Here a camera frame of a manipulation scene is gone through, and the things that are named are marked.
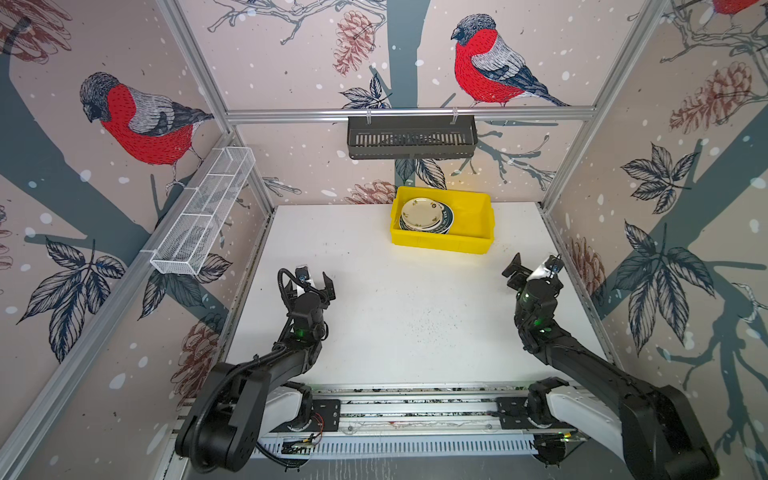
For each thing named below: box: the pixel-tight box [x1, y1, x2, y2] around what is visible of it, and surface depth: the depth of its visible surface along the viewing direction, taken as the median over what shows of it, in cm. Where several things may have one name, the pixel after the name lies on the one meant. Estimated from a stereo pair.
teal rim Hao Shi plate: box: [436, 201, 455, 234], surface depth 109 cm
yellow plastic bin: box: [390, 187, 495, 254], surface depth 113 cm
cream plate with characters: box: [401, 198, 443, 230], surface depth 113 cm
